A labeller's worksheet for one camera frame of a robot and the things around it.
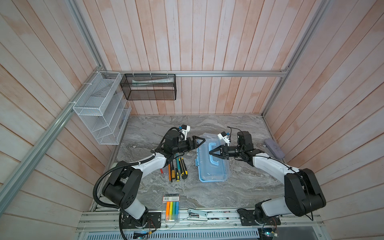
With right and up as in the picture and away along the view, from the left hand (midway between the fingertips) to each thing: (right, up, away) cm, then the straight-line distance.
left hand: (202, 144), depth 81 cm
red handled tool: (-24, -18, +9) cm, 31 cm away
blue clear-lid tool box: (+5, -12, -4) cm, 13 cm away
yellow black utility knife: (-11, -17, +8) cm, 22 cm away
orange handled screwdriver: (-19, -18, +8) cm, 27 cm away
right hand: (+4, -5, -2) cm, 7 cm away
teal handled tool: (-14, -12, +12) cm, 22 cm away
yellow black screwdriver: (-14, -19, +5) cm, 25 cm away
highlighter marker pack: (-16, -32, -4) cm, 37 cm away
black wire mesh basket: (-32, +35, +10) cm, 48 cm away
